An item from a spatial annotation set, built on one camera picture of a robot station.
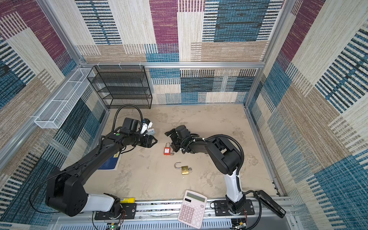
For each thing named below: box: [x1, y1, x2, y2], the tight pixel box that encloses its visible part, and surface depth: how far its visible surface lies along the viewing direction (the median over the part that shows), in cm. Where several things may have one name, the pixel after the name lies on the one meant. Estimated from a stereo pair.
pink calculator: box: [177, 189, 208, 230], surface depth 74 cm
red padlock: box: [163, 142, 172, 156], surface depth 96 cm
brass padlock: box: [173, 161, 190, 175], surface depth 88 cm
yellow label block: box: [120, 197, 136, 204], surface depth 77 cm
